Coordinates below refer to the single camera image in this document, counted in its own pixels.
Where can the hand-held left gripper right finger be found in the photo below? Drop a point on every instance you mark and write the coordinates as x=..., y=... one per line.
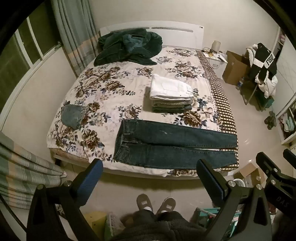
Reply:
x=212, y=183

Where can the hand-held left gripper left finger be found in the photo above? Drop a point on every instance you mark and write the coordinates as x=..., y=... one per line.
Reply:
x=92, y=176

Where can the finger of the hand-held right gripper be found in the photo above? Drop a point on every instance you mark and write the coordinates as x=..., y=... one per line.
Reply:
x=266, y=164
x=291, y=155

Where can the dark blue jeans pants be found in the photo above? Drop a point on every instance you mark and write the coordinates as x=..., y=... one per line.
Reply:
x=161, y=139

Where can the olive folded pants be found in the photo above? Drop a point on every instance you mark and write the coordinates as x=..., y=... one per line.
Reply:
x=171, y=105

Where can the grey beige folded pants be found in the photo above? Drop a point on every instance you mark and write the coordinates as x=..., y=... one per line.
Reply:
x=171, y=101

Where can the small cardboard box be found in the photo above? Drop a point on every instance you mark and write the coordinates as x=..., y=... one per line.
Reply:
x=251, y=173

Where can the dark slippers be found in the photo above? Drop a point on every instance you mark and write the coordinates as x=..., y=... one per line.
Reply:
x=270, y=120

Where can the person's right grey slipper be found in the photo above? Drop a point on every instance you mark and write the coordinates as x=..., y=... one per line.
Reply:
x=166, y=205

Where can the person's grey slipper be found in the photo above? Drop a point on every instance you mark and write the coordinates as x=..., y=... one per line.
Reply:
x=143, y=201
x=166, y=205

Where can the person's left grey slipper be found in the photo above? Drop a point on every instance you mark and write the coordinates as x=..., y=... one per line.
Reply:
x=143, y=201

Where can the green storage box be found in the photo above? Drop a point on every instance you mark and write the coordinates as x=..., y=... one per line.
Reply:
x=268, y=102

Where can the light denim shorts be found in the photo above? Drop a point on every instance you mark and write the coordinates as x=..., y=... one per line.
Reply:
x=72, y=115

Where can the person's dark fleece clothing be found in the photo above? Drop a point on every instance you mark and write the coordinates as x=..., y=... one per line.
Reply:
x=157, y=227

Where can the grey green striped curtain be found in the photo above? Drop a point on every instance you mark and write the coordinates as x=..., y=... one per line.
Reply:
x=20, y=171
x=74, y=34

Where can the white puffy jacket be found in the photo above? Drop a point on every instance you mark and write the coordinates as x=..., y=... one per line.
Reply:
x=268, y=87

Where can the white wardrobe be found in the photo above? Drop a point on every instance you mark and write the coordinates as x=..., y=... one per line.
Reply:
x=286, y=81

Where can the brown checked bedsheet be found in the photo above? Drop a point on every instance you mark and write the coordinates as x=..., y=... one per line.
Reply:
x=219, y=97

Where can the plastic water bottle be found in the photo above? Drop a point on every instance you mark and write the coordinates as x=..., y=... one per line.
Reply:
x=239, y=83

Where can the black and white jacket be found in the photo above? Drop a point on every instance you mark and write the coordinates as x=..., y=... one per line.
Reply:
x=263, y=60

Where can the floral bed cover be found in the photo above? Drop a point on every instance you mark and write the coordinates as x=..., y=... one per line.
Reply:
x=115, y=76

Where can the large brown cardboard box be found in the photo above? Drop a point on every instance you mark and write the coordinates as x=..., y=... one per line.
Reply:
x=233, y=67

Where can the cream garment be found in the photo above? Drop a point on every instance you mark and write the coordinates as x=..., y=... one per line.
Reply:
x=251, y=50

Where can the white nightstand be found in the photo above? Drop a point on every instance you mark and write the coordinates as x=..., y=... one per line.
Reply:
x=216, y=62

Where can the beige table lamp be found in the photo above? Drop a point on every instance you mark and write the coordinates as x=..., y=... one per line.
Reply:
x=216, y=45

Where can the white framed window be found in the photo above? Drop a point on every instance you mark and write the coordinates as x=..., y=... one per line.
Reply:
x=13, y=69

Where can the dark green blanket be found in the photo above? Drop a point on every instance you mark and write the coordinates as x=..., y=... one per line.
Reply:
x=129, y=44

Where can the metal frame chair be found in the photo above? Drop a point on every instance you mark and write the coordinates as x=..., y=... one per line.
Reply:
x=251, y=97

